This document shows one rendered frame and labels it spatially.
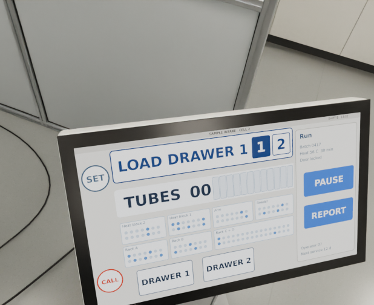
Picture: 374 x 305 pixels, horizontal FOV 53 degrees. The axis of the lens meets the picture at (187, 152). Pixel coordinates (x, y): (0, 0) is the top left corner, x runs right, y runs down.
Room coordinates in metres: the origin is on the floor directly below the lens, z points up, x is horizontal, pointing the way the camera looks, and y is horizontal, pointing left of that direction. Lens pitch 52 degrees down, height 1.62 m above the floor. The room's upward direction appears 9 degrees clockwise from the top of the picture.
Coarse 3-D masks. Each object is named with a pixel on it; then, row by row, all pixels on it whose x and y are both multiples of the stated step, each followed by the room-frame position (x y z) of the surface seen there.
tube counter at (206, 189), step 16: (208, 176) 0.35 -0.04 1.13; (224, 176) 0.35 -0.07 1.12; (240, 176) 0.36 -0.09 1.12; (256, 176) 0.37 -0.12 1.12; (272, 176) 0.38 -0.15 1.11; (288, 176) 0.38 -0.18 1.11; (192, 192) 0.32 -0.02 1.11; (208, 192) 0.33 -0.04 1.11; (224, 192) 0.34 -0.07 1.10; (240, 192) 0.34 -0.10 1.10; (256, 192) 0.35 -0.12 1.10
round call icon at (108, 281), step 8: (96, 272) 0.20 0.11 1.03; (104, 272) 0.20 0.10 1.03; (112, 272) 0.21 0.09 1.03; (120, 272) 0.21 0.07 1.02; (96, 280) 0.19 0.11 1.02; (104, 280) 0.20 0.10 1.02; (112, 280) 0.20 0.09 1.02; (120, 280) 0.20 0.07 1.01; (104, 288) 0.19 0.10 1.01; (112, 288) 0.19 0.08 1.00; (120, 288) 0.19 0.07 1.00
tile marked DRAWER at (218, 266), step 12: (228, 252) 0.27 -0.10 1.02; (240, 252) 0.28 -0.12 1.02; (252, 252) 0.28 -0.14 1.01; (204, 264) 0.25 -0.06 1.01; (216, 264) 0.25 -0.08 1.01; (228, 264) 0.26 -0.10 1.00; (240, 264) 0.26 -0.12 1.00; (252, 264) 0.27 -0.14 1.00; (204, 276) 0.24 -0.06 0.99; (216, 276) 0.24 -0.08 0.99; (228, 276) 0.25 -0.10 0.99
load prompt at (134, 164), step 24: (168, 144) 0.36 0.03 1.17; (192, 144) 0.37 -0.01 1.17; (216, 144) 0.38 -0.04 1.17; (240, 144) 0.39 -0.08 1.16; (264, 144) 0.41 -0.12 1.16; (288, 144) 0.42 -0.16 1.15; (120, 168) 0.32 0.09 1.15; (144, 168) 0.33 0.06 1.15; (168, 168) 0.34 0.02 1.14; (192, 168) 0.35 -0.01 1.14; (216, 168) 0.36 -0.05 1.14
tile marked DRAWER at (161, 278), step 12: (168, 264) 0.24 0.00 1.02; (180, 264) 0.24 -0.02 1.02; (192, 264) 0.24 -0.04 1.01; (144, 276) 0.21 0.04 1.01; (156, 276) 0.22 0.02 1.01; (168, 276) 0.22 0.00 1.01; (180, 276) 0.23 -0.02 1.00; (192, 276) 0.23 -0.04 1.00; (144, 288) 0.20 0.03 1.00; (156, 288) 0.20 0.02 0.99; (168, 288) 0.21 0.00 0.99
